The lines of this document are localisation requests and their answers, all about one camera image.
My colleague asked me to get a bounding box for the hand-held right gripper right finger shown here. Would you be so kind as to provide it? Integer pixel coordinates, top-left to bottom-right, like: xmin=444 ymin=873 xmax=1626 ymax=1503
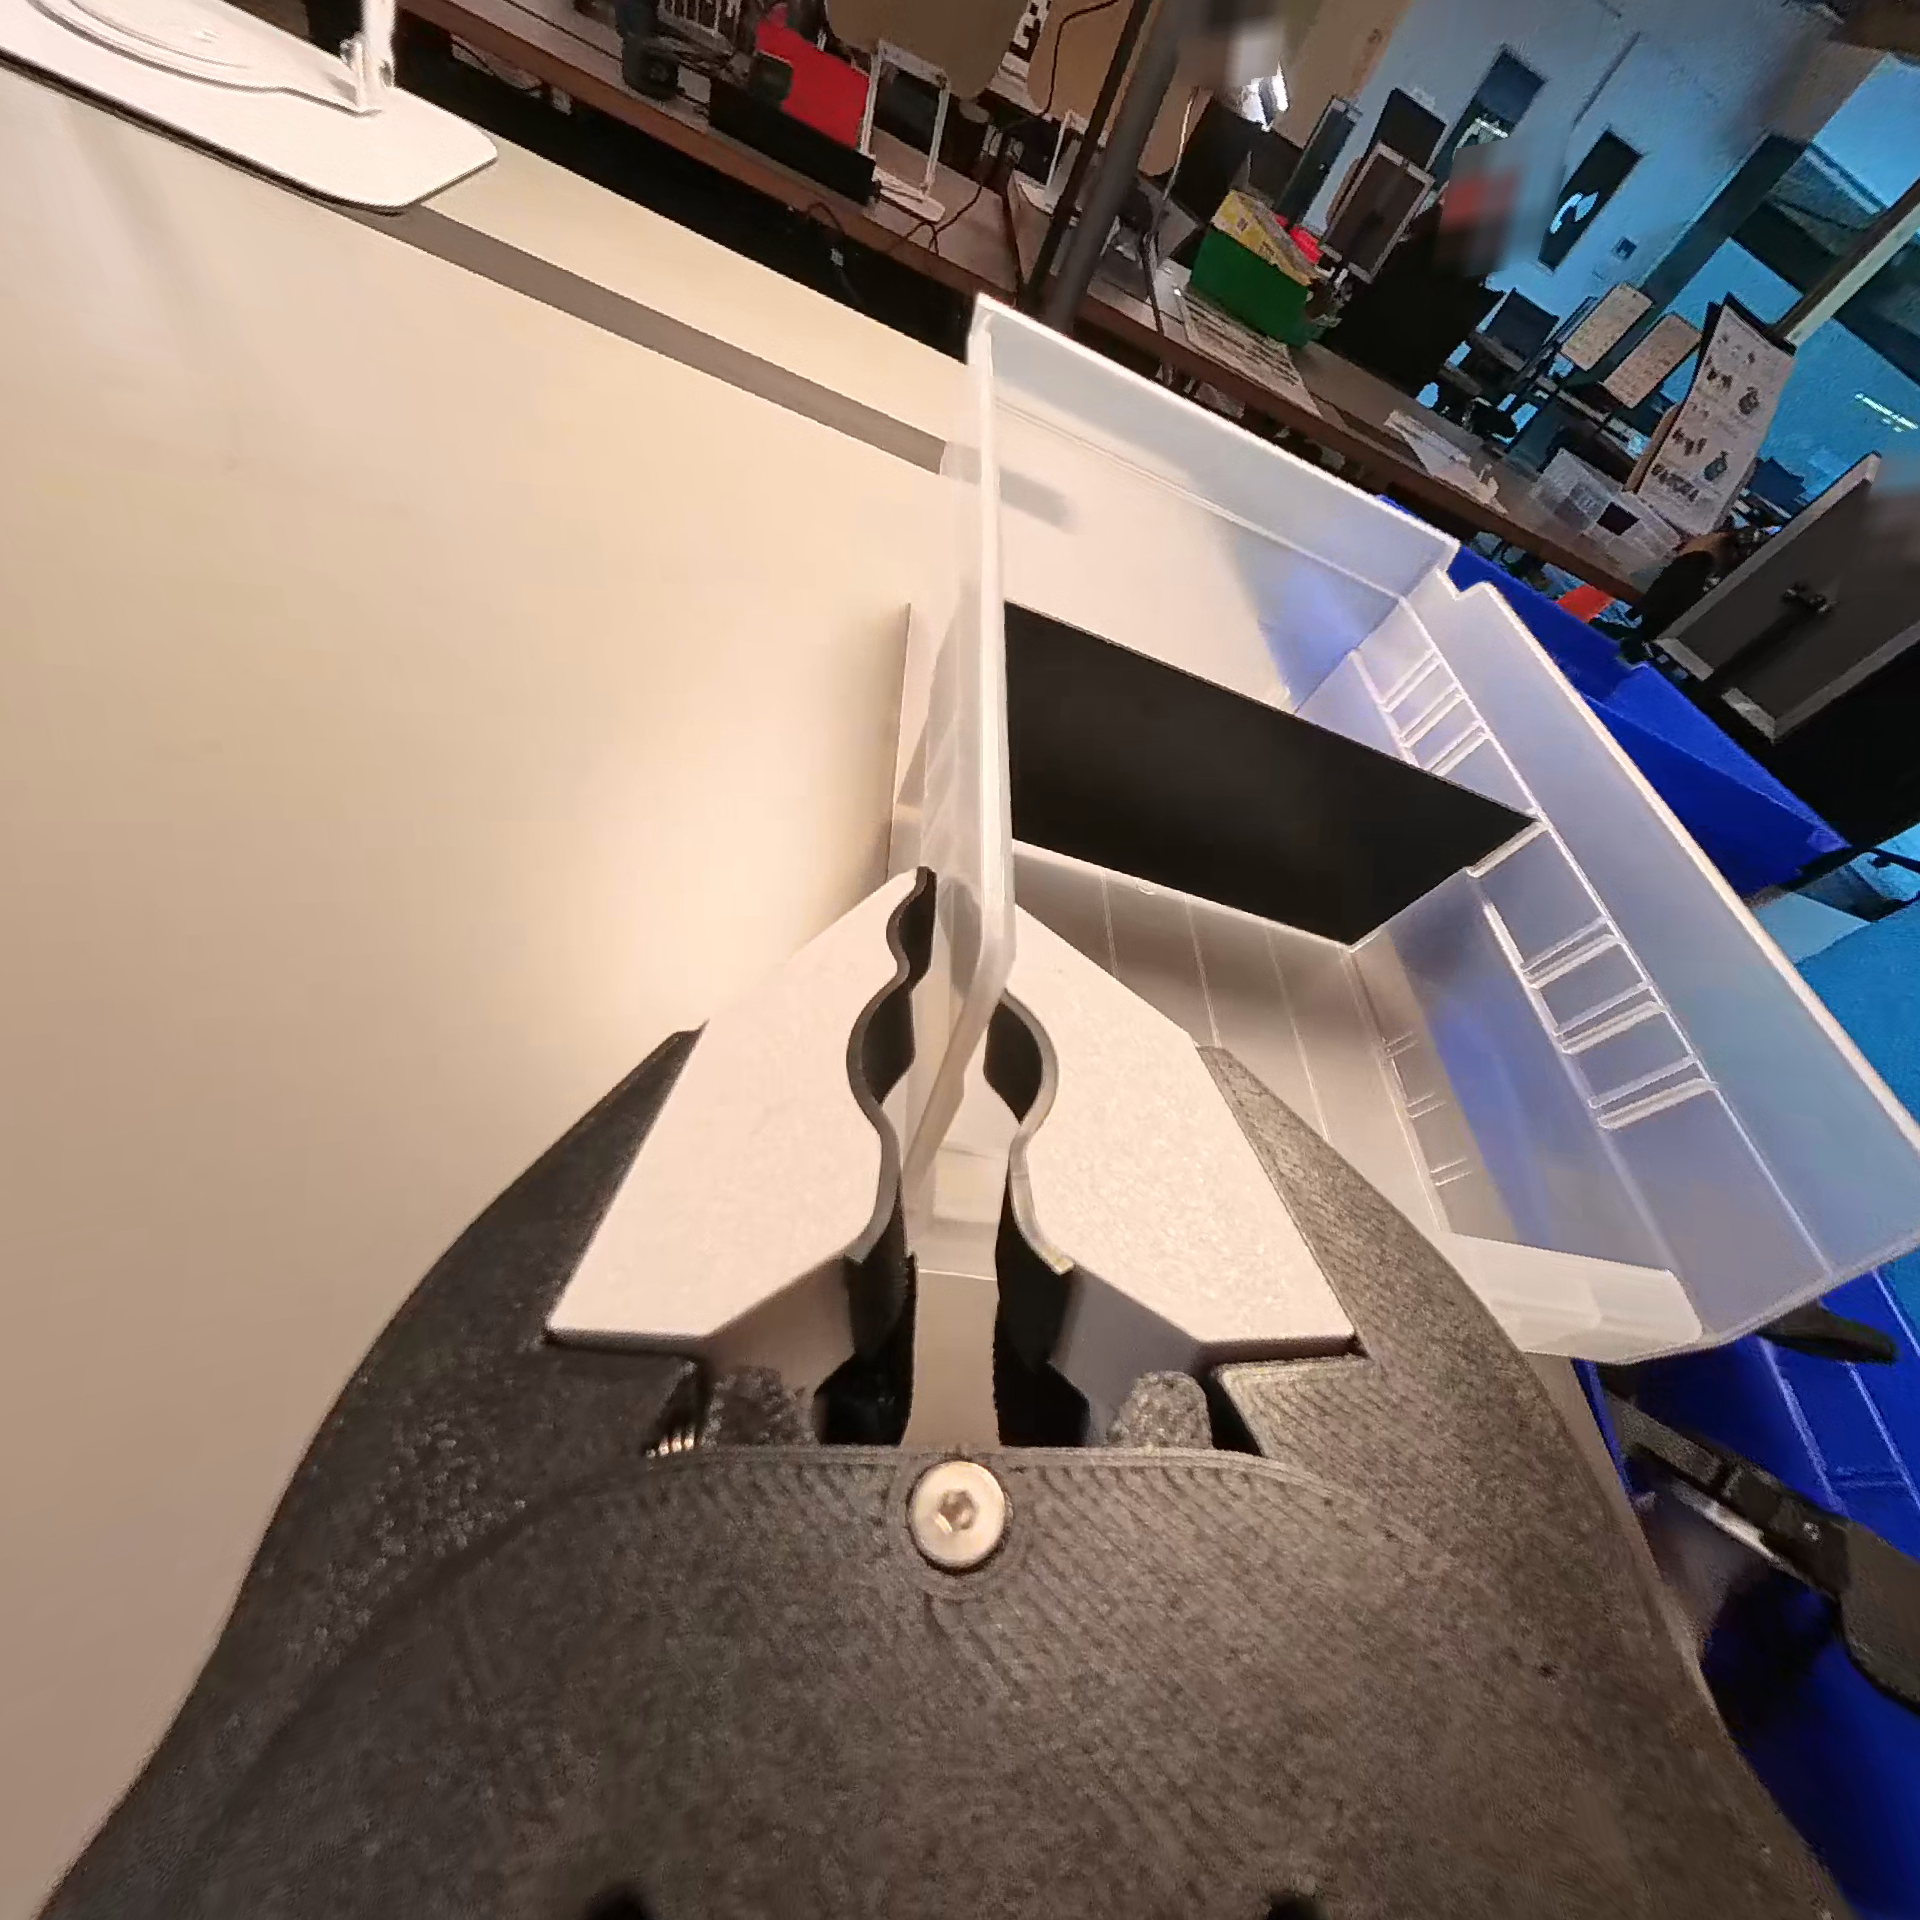
xmin=982 ymin=959 xmax=1362 ymax=1449

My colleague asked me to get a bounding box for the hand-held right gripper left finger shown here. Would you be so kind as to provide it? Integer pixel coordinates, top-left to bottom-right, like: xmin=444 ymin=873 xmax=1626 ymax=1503
xmin=546 ymin=871 xmax=941 ymax=1444

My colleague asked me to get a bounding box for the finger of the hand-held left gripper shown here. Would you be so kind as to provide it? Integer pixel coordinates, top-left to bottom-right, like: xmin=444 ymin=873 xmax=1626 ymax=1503
xmin=1624 ymin=1439 xmax=1861 ymax=1596

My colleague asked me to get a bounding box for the blue plastic bin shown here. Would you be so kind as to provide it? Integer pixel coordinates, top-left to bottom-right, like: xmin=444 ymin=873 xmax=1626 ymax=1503
xmin=1569 ymin=900 xmax=1920 ymax=1788
xmin=1447 ymin=541 xmax=1861 ymax=910

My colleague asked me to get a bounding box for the clear plastic bin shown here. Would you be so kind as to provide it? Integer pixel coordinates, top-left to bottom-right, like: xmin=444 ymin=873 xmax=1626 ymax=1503
xmin=889 ymin=289 xmax=1901 ymax=1372

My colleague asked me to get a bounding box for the black bin divider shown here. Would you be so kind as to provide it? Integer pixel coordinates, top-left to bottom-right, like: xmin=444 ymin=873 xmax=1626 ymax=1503
xmin=1001 ymin=600 xmax=1539 ymax=949

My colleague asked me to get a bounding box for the grey board stand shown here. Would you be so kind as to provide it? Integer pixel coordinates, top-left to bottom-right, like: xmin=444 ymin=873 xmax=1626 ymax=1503
xmin=1658 ymin=457 xmax=1920 ymax=745

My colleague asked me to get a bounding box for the green box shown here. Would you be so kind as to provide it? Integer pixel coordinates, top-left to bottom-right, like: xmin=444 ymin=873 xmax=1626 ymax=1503
xmin=1189 ymin=189 xmax=1339 ymax=351

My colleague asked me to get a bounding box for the instruction poster board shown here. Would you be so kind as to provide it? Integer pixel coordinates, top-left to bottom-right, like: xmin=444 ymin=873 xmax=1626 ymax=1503
xmin=1626 ymin=298 xmax=1796 ymax=538

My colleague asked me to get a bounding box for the grey metal pole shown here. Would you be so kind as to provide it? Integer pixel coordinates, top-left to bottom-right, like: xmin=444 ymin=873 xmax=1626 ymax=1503
xmin=1032 ymin=0 xmax=1176 ymax=336

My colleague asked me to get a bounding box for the document stand with instruction sheet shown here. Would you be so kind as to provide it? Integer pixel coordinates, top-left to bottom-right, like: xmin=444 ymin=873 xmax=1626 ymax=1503
xmin=0 ymin=0 xmax=501 ymax=216

